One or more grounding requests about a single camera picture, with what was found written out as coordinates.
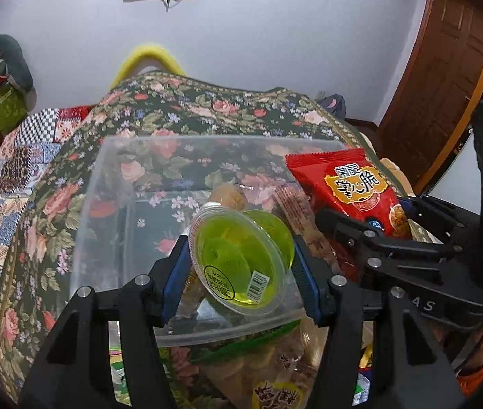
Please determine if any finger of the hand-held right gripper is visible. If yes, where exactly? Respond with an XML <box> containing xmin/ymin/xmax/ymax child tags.
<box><xmin>315</xmin><ymin>208</ymin><xmax>451</xmax><ymax>282</ymax></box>
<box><xmin>397</xmin><ymin>196</ymin><xmax>470</xmax><ymax>250</ymax></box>

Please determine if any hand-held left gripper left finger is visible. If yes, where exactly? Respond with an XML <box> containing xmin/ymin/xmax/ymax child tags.
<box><xmin>17</xmin><ymin>235</ymin><xmax>194</xmax><ymax>409</ymax></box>

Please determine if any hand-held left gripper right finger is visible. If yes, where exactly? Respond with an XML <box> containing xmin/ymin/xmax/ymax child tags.
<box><xmin>291</xmin><ymin>234</ymin><xmax>468</xmax><ymax>409</ymax></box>

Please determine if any red snack packet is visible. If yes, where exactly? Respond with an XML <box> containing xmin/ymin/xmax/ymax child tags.
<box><xmin>285</xmin><ymin>148</ymin><xmax>410</xmax><ymax>239</ymax></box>

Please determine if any green jelly cup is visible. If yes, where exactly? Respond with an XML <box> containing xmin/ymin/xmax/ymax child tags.
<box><xmin>189</xmin><ymin>205</ymin><xmax>297</xmax><ymax>317</ymax></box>

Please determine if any clear plastic container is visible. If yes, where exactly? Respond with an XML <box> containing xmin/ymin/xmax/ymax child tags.
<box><xmin>70</xmin><ymin>135</ymin><xmax>355</xmax><ymax>348</ymax></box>

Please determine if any clear striped snack packet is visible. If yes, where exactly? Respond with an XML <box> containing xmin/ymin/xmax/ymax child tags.
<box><xmin>275</xmin><ymin>183</ymin><xmax>340</xmax><ymax>273</ymax></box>

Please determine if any yellow label snack bag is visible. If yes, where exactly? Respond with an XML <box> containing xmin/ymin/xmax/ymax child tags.
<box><xmin>201</xmin><ymin>324</ymin><xmax>331</xmax><ymax>409</ymax></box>

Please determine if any round brown bun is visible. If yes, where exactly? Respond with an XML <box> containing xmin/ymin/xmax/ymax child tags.
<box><xmin>206</xmin><ymin>184</ymin><xmax>246</xmax><ymax>211</ymax></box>

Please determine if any green white snack packet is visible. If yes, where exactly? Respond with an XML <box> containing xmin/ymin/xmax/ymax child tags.
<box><xmin>109</xmin><ymin>345</ymin><xmax>133</xmax><ymax>405</ymax></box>

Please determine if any blue yellow snack packet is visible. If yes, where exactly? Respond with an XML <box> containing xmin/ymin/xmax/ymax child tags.
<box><xmin>352</xmin><ymin>341</ymin><xmax>374</xmax><ymax>407</ymax></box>

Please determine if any purple bag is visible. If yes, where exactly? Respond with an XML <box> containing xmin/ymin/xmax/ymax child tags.
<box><xmin>316</xmin><ymin>94</ymin><xmax>348</xmax><ymax>118</ymax></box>

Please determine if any brown wooden door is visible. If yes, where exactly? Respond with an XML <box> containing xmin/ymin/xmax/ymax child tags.
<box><xmin>378</xmin><ymin>0</ymin><xmax>483</xmax><ymax>197</ymax></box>

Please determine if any floral blanket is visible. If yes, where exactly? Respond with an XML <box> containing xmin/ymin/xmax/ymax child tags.
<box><xmin>0</xmin><ymin>70</ymin><xmax>417</xmax><ymax>409</ymax></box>

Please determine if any patchwork quilt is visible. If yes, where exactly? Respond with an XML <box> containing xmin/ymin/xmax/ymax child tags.
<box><xmin>0</xmin><ymin>106</ymin><xmax>93</xmax><ymax>320</ymax></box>

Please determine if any yellow curved chair back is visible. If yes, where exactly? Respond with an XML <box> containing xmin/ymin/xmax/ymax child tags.
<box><xmin>110</xmin><ymin>44</ymin><xmax>187</xmax><ymax>88</ymax></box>

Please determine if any dark green cushion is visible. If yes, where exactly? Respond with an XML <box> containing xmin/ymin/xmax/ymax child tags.
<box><xmin>0</xmin><ymin>35</ymin><xmax>35</xmax><ymax>94</ymax></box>

